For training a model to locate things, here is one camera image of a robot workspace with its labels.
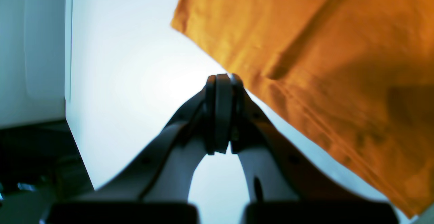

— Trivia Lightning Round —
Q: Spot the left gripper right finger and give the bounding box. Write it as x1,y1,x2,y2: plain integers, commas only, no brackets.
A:
217,74,377,202

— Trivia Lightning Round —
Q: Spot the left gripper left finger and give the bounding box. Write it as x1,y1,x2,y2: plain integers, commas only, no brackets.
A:
78,75,216,202

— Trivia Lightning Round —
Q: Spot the orange T-shirt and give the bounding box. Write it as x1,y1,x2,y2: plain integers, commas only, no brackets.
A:
172,0,434,218

